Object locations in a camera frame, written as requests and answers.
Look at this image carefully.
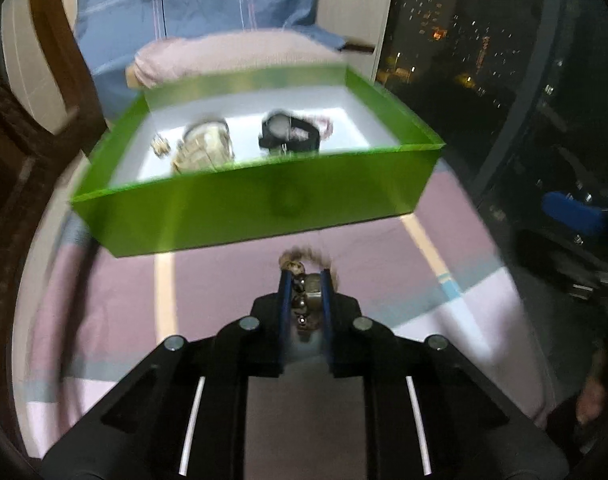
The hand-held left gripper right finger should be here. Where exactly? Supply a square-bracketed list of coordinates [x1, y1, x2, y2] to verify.
[322, 268, 568, 480]

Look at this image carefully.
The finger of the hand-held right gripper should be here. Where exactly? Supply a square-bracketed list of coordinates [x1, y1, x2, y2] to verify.
[541, 190, 608, 236]

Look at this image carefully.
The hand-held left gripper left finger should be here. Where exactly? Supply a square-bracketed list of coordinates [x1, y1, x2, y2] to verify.
[41, 269, 292, 480]

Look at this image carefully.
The brown bead bracelet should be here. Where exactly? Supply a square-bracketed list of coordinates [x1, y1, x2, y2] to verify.
[278, 245, 342, 346]

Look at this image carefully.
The green cardboard box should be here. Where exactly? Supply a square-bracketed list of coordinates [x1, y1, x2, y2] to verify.
[70, 62, 446, 259]

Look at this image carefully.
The black wristwatch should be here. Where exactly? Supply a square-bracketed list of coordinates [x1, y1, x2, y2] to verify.
[259, 110, 321, 155]

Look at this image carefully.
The beige chunky bracelet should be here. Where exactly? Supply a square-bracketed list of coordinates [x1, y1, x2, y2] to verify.
[171, 120, 235, 175]

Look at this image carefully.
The pink bead bracelet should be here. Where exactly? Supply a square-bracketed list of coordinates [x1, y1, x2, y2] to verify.
[304, 115, 335, 138]

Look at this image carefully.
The person's right forearm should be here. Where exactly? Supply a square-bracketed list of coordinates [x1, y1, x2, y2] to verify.
[576, 352, 608, 425]

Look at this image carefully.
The pink striped cloth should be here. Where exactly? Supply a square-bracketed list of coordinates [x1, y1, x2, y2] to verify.
[21, 170, 555, 461]

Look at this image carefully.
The dark window glass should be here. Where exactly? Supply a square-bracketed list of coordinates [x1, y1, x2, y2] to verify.
[374, 0, 608, 241]

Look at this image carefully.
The pink seat cushion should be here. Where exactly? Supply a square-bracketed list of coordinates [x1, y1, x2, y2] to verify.
[125, 29, 355, 91]

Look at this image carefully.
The blue plaid cloth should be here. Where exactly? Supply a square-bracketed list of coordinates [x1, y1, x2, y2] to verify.
[74, 0, 347, 116]

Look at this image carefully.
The carved brown wooden chair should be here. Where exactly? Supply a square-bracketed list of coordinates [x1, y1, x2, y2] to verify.
[0, 0, 107, 241]

